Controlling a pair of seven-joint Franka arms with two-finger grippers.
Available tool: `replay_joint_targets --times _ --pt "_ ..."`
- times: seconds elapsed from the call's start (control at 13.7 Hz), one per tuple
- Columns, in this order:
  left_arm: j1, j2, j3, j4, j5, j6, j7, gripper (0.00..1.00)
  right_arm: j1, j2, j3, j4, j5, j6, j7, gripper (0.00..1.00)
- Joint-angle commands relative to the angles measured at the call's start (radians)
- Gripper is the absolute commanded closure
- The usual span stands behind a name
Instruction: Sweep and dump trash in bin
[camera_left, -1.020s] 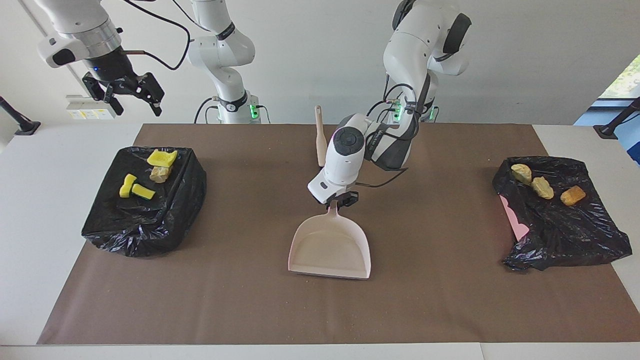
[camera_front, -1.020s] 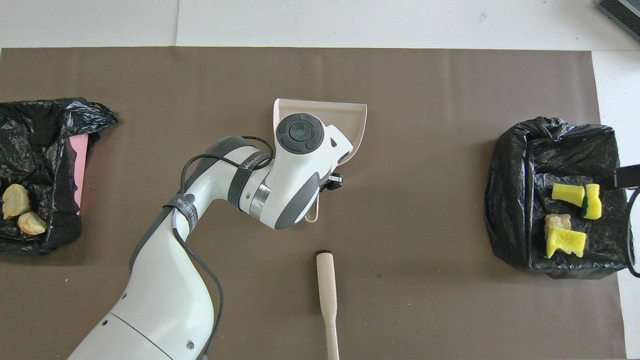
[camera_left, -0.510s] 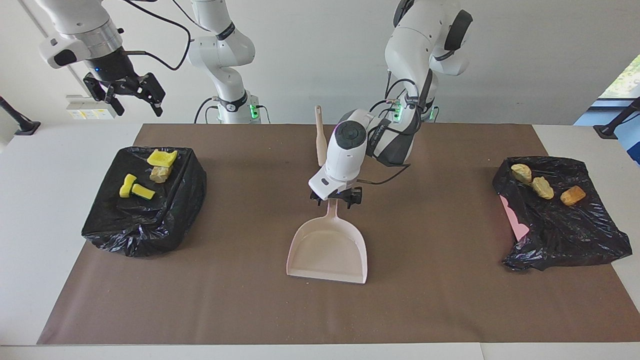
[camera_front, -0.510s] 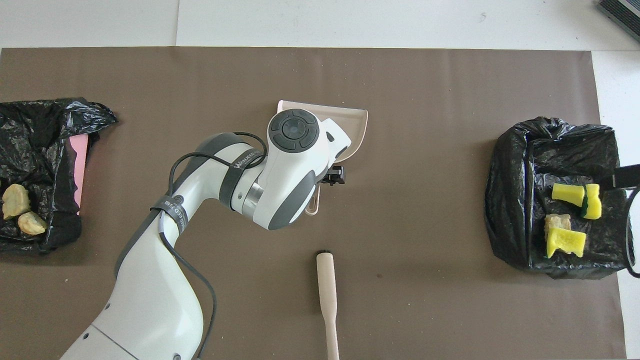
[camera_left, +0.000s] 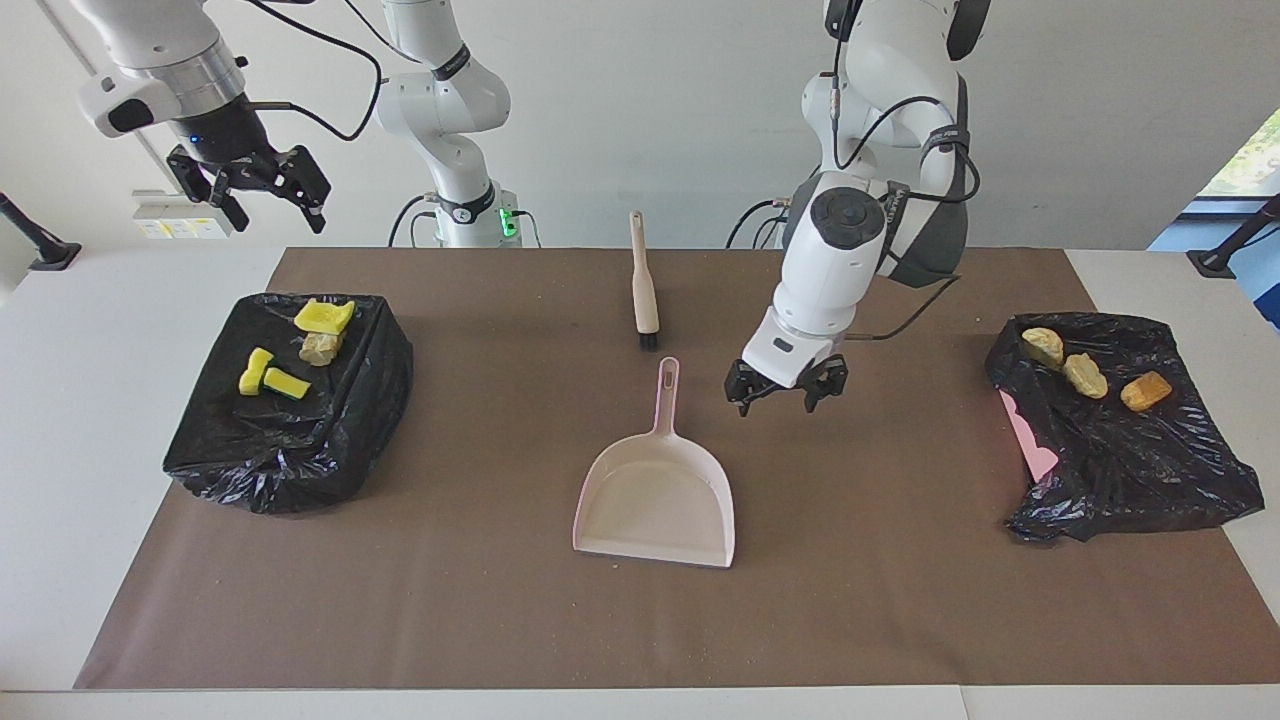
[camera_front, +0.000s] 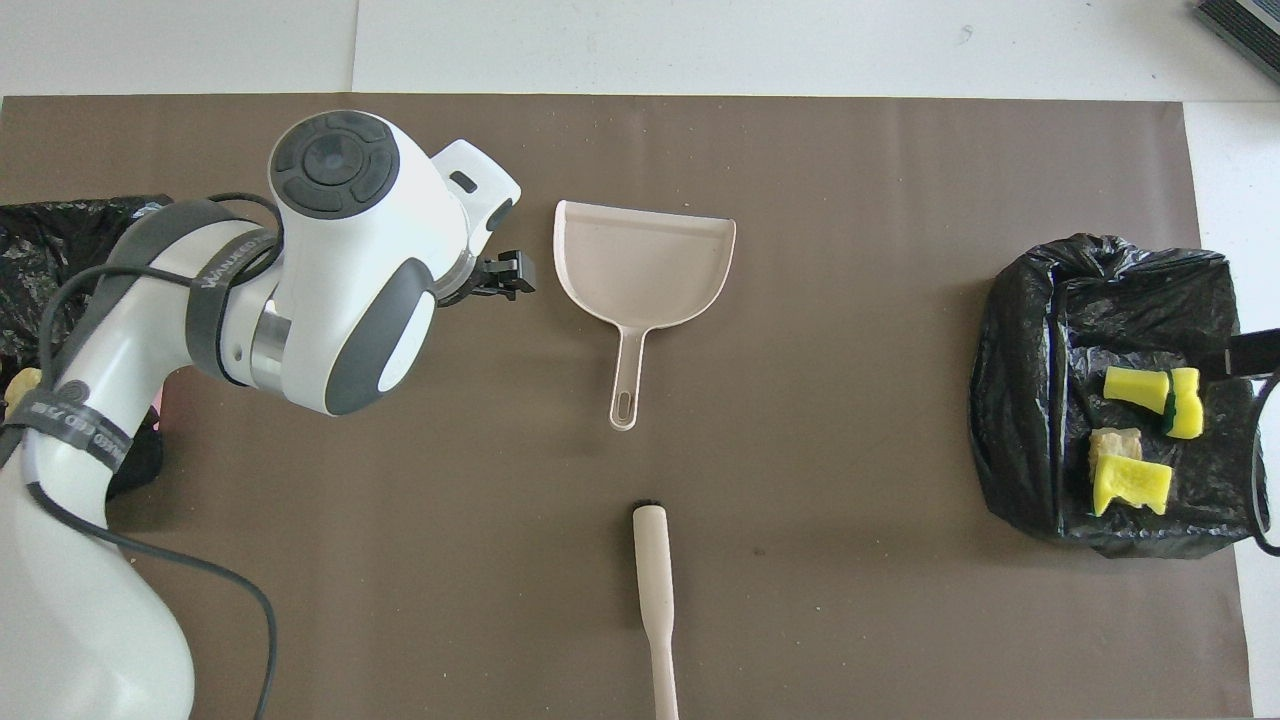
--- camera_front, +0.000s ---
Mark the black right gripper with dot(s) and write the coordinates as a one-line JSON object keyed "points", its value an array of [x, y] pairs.
{"points": [[1252, 352]]}

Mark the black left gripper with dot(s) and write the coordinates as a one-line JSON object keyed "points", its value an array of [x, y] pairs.
{"points": [[480, 275]]}

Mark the yellow green sponge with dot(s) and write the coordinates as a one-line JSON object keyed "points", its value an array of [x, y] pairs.
{"points": [[1135, 388]]}

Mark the beige plastic dustpan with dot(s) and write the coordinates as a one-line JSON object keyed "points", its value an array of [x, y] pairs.
{"points": [[645, 260]]}

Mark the notched yellow sponge piece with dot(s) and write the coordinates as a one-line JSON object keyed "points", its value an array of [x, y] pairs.
{"points": [[1130, 485]]}

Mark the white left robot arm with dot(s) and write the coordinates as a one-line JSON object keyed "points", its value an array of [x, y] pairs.
{"points": [[340, 270]]}

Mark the black bag fully covering bin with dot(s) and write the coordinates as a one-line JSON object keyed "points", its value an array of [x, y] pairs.
{"points": [[1030, 400]]}

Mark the black bag lining pink bin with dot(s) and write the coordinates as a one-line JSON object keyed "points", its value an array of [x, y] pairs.
{"points": [[40, 250]]}

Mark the dark grey ribbed device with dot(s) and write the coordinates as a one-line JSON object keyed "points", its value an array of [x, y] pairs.
{"points": [[1245, 25]]}

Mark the brown paper table mat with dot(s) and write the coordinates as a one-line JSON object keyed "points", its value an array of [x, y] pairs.
{"points": [[800, 550]]}

